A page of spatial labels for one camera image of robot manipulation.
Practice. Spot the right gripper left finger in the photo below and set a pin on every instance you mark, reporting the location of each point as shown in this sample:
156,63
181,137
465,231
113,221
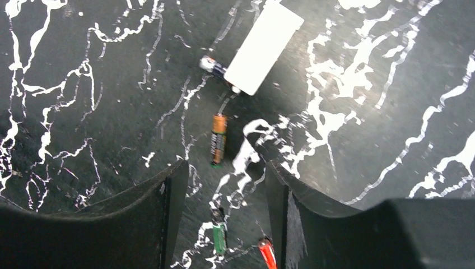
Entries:
136,228

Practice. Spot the white battery cover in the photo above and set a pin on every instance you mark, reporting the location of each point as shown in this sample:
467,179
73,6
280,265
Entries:
265,42

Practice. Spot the dark battery near centre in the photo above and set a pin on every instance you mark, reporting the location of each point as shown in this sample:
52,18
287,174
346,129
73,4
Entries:
218,70

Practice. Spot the brown black battery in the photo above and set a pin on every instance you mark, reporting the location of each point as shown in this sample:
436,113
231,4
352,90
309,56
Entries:
218,138

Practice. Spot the green battery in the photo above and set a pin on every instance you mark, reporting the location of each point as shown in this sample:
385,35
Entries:
219,231

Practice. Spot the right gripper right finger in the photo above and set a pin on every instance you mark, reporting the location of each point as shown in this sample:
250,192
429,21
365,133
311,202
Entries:
311,230

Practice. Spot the red battery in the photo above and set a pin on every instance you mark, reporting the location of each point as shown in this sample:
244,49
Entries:
266,248

